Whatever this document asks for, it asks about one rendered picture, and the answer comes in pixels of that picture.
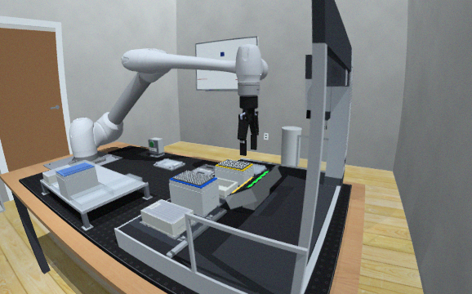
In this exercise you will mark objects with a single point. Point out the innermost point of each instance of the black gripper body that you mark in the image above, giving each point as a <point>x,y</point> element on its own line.
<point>248,104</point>

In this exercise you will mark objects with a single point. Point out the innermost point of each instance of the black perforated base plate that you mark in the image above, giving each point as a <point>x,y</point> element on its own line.
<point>137,161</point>

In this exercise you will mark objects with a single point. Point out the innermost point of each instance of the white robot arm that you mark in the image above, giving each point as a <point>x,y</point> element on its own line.
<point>86,136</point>

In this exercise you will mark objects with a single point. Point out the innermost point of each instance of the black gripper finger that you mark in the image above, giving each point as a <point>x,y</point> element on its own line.
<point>254,127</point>
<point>242,132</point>

